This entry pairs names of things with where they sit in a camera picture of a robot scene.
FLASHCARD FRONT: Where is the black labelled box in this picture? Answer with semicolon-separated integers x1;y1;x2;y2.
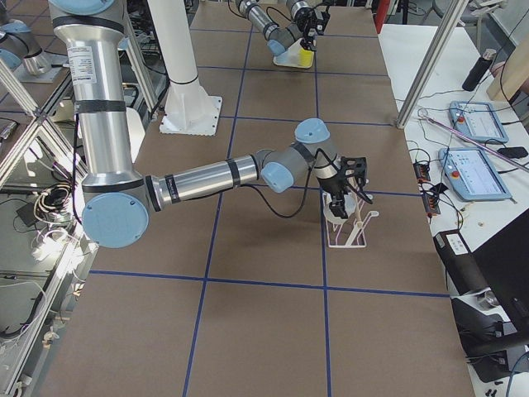
433;229;488;294

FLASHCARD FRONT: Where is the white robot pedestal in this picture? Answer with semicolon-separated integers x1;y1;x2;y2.
148;0;222;136

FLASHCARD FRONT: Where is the cream plastic tray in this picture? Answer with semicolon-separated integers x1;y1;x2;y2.
273;39;304;69

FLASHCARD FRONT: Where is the teach pendant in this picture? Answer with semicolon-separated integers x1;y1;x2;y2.
438;148;512;202
449;101;508;144

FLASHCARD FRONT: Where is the black computer monitor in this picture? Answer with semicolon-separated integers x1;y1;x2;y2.
452;212;528;382

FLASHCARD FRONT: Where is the near teach pendant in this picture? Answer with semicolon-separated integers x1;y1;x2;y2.
438;148;512;202

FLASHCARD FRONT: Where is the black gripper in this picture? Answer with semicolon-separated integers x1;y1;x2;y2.
328;157;373;204
295;7;331;50

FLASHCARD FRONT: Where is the metal grabber rod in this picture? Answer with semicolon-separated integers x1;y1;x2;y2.
419;111;528;173

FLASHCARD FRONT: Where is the black water bottle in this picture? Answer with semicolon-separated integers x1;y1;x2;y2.
461;49;498;92

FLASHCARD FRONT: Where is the yellow cup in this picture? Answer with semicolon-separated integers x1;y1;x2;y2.
298;48;314;69

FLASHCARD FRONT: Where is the far teach pendant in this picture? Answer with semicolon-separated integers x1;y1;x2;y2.
449;101;508;144

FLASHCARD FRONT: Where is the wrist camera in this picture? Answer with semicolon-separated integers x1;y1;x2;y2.
329;200;349;219

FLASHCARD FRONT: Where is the white wire cup rack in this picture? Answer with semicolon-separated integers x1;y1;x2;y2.
322;188;379;249

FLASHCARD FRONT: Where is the aluminium frame post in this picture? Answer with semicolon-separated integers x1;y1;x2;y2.
395;0;468;129

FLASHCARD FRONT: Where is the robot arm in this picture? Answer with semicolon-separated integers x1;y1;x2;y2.
48;1;379;248
235;1;331;56

